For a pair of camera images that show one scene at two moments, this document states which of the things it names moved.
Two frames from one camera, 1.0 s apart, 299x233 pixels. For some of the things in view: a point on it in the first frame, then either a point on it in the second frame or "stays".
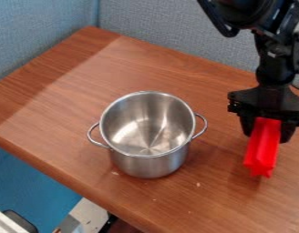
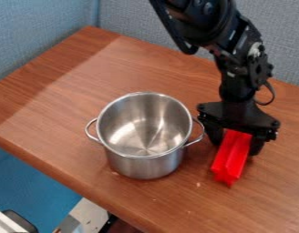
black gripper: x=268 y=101 to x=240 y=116
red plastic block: x=264 y=147 to x=232 y=156
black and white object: x=8 y=222 stays
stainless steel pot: x=148 y=127 stays
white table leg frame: x=89 y=218 stays
